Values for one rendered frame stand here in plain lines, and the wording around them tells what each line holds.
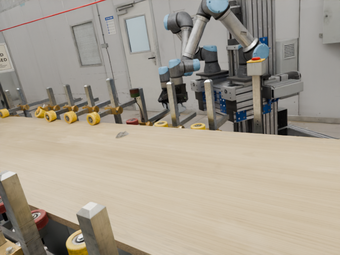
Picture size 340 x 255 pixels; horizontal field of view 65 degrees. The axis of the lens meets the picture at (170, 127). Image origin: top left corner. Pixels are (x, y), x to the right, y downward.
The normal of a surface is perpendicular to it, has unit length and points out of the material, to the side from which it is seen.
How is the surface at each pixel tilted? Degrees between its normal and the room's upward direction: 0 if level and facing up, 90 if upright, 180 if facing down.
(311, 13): 90
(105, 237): 90
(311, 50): 90
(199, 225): 0
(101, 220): 90
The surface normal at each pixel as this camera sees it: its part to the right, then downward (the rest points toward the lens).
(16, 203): 0.83, 0.06
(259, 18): 0.38, 0.25
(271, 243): -0.15, -0.94
